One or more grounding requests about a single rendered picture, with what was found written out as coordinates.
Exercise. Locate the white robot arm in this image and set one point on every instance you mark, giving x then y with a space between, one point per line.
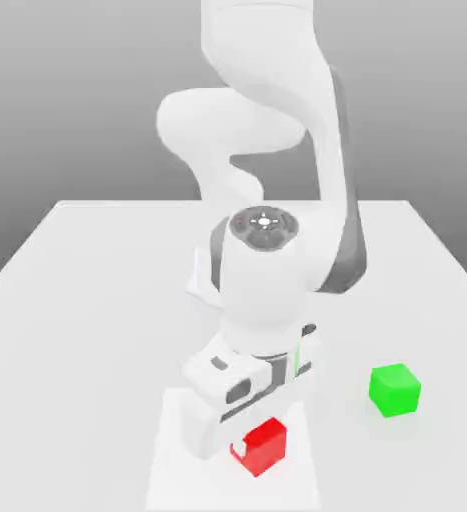
263 280

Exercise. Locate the small green cube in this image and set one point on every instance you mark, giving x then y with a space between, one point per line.
395 390

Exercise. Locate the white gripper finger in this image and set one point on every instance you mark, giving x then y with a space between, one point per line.
237 451

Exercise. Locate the small red cube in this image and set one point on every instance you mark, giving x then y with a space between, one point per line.
268 444

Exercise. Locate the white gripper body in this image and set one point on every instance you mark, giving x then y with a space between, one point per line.
205 434

